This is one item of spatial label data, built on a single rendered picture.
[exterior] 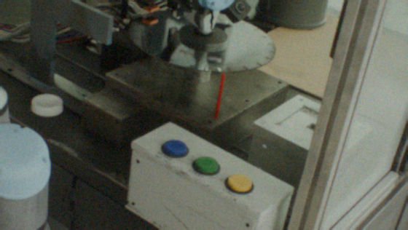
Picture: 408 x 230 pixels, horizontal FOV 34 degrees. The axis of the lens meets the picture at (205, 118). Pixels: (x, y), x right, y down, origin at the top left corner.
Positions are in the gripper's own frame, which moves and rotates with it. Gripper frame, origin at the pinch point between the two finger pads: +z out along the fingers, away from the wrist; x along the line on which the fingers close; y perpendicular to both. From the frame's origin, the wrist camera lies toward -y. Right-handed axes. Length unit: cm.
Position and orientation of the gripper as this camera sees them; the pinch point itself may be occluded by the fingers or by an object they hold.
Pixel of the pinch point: (209, 30)
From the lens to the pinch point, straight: 147.9
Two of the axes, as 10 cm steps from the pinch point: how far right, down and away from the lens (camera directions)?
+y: -8.2, -5.1, 2.6
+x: -5.7, 7.2, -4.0
